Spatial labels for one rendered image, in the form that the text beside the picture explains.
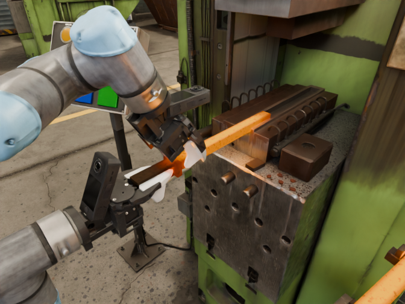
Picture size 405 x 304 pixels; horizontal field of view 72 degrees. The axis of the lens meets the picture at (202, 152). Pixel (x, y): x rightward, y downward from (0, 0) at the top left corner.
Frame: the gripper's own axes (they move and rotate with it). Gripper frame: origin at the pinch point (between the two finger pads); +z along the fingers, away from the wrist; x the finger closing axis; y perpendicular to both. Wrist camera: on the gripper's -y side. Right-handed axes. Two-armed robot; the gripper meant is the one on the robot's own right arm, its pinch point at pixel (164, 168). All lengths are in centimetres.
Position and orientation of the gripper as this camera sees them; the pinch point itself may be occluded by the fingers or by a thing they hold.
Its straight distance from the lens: 58.3
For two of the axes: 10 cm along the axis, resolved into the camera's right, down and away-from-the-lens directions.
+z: 7.1, -3.8, 6.0
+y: -0.1, 8.4, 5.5
